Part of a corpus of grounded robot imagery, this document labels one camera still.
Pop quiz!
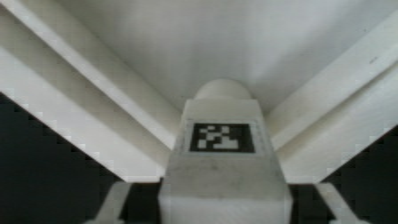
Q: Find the white square table top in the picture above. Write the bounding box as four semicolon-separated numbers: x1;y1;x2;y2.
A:
0;0;398;183

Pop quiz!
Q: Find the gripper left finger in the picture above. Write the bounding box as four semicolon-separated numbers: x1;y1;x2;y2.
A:
86;182;161;224

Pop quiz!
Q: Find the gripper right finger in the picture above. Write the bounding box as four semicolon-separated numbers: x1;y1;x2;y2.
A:
289;183;369;224

